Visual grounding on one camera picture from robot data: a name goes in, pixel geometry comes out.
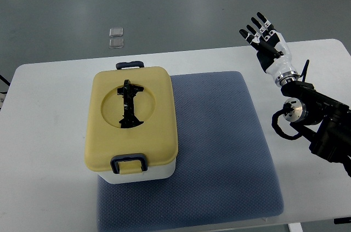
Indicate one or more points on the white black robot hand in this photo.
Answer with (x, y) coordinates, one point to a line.
(273, 53)

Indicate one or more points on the yellow box lid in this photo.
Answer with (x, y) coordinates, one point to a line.
(131, 121)

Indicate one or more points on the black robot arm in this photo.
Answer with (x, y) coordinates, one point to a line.
(323, 121)

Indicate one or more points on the white storage box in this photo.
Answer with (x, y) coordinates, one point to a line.
(153, 173)

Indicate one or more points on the blue grey cushion mat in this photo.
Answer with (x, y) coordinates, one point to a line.
(224, 170)

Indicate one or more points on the upper floor socket plate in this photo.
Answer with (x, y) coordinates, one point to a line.
(116, 32)

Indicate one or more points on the black object bottom right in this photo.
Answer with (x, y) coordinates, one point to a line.
(345, 220)

